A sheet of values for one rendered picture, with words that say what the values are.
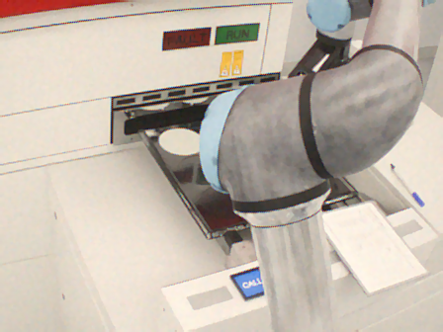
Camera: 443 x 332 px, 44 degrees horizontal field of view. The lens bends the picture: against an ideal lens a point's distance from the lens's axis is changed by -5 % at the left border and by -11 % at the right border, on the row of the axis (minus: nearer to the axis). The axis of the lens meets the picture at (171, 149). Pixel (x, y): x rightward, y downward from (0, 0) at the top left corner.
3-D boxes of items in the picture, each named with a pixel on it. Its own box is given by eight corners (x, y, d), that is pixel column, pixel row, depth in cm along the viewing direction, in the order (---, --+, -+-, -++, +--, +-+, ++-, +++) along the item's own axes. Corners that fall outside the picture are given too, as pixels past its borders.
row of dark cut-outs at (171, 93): (112, 107, 132) (112, 97, 130) (275, 81, 147) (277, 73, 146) (113, 108, 131) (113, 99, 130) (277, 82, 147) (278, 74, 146)
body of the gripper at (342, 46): (351, 85, 114) (362, 34, 107) (331, 100, 109) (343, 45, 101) (320, 71, 118) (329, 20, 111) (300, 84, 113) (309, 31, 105)
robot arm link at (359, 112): (407, 89, 48) (421, -59, 82) (301, 108, 54) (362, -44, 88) (433, 188, 53) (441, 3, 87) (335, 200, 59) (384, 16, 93)
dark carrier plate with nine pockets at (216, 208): (143, 132, 134) (144, 130, 133) (271, 110, 146) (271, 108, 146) (211, 232, 109) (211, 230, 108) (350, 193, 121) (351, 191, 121)
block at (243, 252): (229, 254, 106) (231, 243, 104) (245, 250, 107) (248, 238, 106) (249, 284, 100) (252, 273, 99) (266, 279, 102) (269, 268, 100)
